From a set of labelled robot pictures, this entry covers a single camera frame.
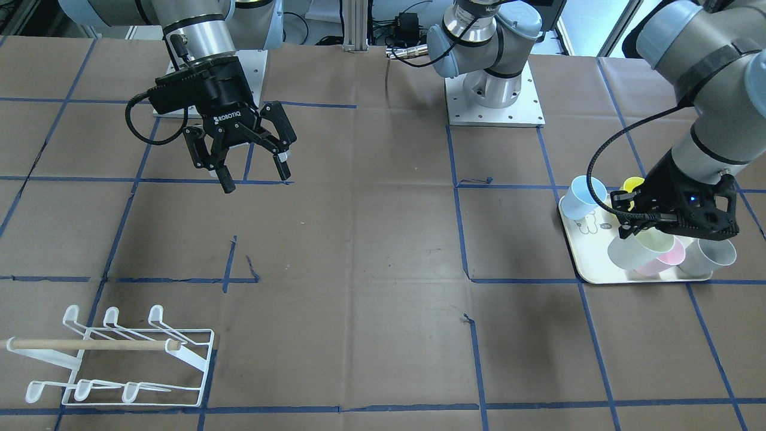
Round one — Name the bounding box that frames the pink cup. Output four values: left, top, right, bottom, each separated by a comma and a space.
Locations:
634, 236, 686, 276

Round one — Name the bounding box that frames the light blue cup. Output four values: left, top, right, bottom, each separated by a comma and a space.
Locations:
560, 175, 598, 220

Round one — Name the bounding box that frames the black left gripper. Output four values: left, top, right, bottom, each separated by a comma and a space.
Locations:
609, 151, 739, 241

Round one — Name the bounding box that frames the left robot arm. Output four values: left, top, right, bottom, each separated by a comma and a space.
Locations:
427, 1, 765, 241

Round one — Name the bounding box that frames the grey cup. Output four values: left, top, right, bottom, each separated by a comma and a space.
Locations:
679, 238, 738, 278

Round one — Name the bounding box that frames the pale green white cup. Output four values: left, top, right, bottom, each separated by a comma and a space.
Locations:
607, 228, 675, 270

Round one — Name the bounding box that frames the cream tray with bunny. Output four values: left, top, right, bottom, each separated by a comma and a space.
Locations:
558, 197, 712, 284

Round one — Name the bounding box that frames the white wire cup rack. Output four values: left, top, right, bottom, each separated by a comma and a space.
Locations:
5, 305, 215, 408

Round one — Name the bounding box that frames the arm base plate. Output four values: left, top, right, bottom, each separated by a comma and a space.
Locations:
444, 63, 546, 128
153, 49, 269, 120

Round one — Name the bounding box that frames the aluminium frame post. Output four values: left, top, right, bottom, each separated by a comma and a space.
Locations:
341, 0, 371, 52

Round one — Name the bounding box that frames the yellow cup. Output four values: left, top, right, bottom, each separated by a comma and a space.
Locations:
620, 177, 644, 212

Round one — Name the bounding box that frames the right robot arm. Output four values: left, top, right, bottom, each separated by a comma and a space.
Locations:
60, 1, 297, 193

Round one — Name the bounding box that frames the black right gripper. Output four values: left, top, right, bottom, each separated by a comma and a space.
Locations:
146, 56, 297, 194

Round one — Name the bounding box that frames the black power adapter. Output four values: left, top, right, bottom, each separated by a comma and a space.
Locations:
393, 12, 420, 44

